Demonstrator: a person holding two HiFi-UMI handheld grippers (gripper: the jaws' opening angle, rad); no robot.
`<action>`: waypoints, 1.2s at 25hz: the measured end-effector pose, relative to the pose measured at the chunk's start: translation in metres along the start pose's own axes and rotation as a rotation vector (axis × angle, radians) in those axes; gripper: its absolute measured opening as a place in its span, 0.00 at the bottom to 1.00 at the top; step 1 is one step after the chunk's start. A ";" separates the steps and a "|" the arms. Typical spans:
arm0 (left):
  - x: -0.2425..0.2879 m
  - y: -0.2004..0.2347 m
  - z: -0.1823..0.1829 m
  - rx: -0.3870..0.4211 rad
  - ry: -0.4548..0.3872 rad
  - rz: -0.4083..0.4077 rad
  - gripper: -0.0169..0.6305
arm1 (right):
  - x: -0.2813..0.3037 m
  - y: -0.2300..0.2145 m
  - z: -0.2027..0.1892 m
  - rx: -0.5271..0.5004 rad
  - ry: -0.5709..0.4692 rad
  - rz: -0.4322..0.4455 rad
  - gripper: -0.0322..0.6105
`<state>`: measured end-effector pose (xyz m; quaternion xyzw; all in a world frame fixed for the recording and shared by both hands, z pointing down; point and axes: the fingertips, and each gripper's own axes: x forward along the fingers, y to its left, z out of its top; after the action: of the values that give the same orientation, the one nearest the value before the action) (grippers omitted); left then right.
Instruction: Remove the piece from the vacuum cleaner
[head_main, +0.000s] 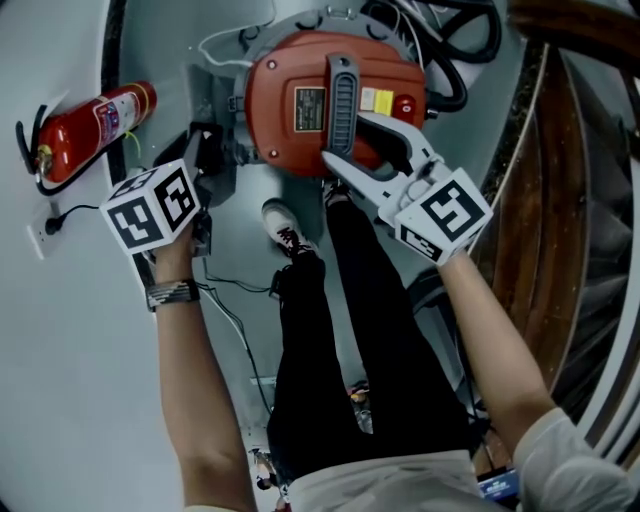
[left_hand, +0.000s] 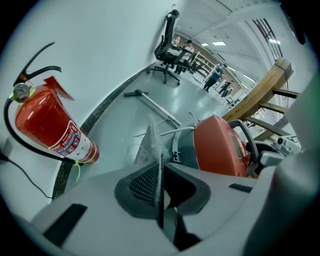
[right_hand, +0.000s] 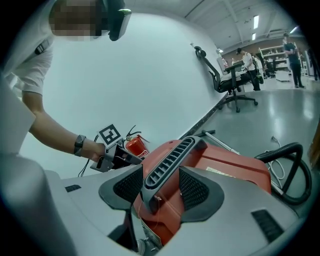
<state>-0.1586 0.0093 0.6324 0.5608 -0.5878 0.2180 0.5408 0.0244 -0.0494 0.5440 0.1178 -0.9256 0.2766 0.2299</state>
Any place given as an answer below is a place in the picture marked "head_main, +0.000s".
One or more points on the grey striped wristwatch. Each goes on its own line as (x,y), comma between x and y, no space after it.
(172,294)

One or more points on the brown wooden newel post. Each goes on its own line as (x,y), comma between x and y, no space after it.
(580,22)

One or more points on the person's white left shoe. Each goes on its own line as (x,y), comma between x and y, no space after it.
(287,227)

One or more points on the black device with lit screen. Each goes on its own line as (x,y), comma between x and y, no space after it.
(498,486)

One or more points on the person's left hand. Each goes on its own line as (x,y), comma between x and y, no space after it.
(175,265)

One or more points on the person's white shoe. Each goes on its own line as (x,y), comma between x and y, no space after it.
(336,195)
(287,227)

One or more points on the person's left forearm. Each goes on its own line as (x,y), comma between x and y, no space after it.
(200,400)

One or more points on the red vacuum cleaner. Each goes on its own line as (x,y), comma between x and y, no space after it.
(280,120)

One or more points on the white wall socket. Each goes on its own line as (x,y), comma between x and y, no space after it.
(40,235)

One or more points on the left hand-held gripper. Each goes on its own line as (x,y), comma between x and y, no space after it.
(150,215)

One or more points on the red fire extinguisher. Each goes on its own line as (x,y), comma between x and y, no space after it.
(90,130)

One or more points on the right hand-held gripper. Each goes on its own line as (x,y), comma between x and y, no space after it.
(445,215)

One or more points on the yellow plastic tie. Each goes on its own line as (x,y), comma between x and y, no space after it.
(133,142)

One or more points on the person's white right shoe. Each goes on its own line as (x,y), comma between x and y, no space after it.
(336,195)

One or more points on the person's right forearm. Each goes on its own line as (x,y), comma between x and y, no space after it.
(495,340)

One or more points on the brown wooden staircase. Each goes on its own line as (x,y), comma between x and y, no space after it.
(555,220)

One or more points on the person's white shirt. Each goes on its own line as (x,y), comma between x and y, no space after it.
(400,487)

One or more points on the person's black trousers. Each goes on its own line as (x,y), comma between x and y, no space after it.
(345,345)

